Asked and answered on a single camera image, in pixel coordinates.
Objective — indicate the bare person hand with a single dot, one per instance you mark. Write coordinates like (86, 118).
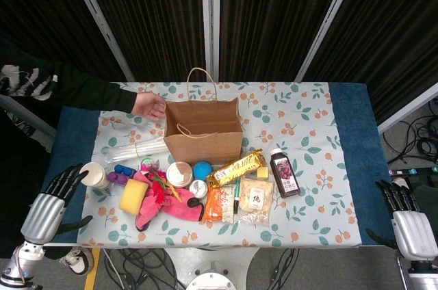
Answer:
(148, 105)

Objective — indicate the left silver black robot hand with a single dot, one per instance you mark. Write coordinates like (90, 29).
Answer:
(42, 214)

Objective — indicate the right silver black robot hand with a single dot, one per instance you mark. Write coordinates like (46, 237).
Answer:
(414, 232)

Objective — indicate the gold foil snack package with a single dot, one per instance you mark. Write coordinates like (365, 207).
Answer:
(236, 168)

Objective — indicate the small yellow cube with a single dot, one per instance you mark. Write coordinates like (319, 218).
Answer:
(262, 173)

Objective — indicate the purple juice bottle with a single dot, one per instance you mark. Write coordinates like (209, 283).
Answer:
(284, 175)

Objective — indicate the white snack bag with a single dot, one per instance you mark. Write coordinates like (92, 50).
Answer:
(255, 201)

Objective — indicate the black sleeved person forearm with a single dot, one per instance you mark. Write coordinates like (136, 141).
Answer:
(85, 90)

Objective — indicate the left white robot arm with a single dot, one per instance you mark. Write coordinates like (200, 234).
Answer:
(20, 262)

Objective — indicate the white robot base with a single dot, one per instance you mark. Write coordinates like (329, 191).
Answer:
(212, 269)

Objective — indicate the white paper cup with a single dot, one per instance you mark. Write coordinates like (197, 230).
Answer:
(93, 174)

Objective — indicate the brown lidded paper cup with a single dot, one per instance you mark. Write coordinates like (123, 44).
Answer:
(179, 174)

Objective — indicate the orange snack packet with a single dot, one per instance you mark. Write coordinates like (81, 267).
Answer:
(217, 204)

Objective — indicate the floral tablecloth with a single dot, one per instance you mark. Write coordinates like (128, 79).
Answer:
(116, 122)

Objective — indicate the white straw bundle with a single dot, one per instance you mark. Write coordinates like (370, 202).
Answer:
(137, 150)

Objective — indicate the small green round trinket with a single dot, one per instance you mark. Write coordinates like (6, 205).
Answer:
(148, 161)

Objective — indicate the white black-striped sneaker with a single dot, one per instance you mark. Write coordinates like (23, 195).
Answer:
(80, 261)

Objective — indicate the black power strip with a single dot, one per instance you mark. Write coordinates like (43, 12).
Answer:
(410, 171)

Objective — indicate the blue plastic toy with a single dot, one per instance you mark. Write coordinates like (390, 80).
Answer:
(124, 170)

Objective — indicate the purple plastic toy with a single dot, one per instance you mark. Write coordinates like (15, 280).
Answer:
(118, 178)

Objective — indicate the blue ball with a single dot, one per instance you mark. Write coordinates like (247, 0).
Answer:
(202, 171)

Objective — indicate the colourful feather toy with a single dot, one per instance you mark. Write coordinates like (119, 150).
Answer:
(158, 191)

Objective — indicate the black ribbed partition panel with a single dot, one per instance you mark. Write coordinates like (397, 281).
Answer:
(393, 30)
(147, 13)
(34, 13)
(273, 13)

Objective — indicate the yellow sponge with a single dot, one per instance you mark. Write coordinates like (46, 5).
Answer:
(133, 197)

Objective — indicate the small round white tin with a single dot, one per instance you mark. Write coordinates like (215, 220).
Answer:
(198, 189)

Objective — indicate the pink plush cloth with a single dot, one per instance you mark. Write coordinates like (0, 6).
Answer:
(181, 206)

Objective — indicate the blue table cover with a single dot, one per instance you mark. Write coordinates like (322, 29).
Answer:
(356, 132)

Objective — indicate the green pen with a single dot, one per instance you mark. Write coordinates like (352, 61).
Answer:
(236, 197)

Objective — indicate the grey partition rail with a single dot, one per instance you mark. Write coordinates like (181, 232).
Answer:
(44, 125)
(407, 108)

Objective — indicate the slanted grey partition post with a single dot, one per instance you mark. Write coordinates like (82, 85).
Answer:
(99, 20)
(328, 20)

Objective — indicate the upright grey partition post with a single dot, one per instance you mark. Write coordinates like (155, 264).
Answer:
(209, 13)

